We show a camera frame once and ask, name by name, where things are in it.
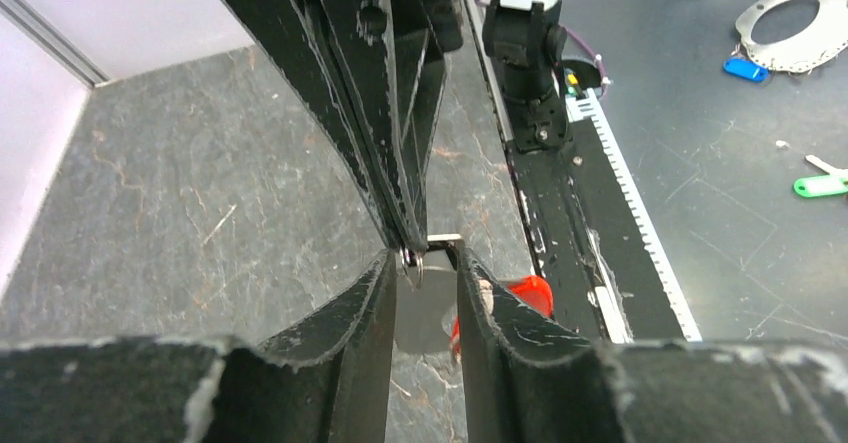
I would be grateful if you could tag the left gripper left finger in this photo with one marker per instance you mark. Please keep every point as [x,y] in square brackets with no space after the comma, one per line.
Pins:
[330,371]

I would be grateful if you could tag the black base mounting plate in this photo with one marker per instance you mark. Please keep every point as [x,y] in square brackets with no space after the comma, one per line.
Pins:
[583,239]

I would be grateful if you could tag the blue key tag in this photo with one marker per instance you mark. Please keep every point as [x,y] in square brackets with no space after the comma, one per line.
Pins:
[745,69]

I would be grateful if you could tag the white toothed cable duct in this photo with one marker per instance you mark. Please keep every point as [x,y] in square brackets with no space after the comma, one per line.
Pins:
[591,108]

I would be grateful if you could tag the metal key organizer red handle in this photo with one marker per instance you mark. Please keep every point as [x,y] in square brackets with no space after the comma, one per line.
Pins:
[445,303]

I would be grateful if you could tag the green key tag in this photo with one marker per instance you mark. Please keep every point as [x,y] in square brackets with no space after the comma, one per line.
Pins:
[832,181]

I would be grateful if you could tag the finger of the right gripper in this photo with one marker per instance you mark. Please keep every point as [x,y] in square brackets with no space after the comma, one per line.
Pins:
[294,35]
[388,60]

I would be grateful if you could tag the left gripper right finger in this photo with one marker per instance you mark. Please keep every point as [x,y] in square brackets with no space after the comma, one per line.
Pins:
[515,365]

